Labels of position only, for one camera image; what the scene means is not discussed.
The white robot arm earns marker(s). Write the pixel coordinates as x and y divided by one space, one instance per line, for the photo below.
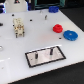
15 6

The blue gear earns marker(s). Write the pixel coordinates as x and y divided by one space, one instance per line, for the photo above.
70 35

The small blue part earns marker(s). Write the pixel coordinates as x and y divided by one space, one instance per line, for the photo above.
53 9

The white board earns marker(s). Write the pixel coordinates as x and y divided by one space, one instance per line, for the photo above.
39 34

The peg base plate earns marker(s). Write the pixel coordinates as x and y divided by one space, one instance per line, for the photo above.
44 56

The beige connector block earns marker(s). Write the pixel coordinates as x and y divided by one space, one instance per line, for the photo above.
18 26

